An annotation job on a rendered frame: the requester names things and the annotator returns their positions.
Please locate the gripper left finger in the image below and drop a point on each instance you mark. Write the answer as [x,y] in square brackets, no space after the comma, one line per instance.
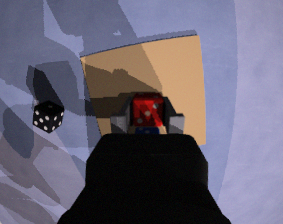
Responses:
[121,122]

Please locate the red die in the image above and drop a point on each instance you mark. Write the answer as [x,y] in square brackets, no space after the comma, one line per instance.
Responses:
[147,109]

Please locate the blue die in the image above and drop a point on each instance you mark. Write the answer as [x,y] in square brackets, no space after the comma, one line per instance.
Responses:
[147,130]

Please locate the black die with white pips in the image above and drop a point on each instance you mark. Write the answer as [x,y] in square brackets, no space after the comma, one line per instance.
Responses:
[48,116]

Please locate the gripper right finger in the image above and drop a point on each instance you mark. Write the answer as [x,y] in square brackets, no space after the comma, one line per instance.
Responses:
[172,121]

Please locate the tan flat mat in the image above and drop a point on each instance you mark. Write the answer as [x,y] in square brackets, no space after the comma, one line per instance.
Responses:
[171,67]

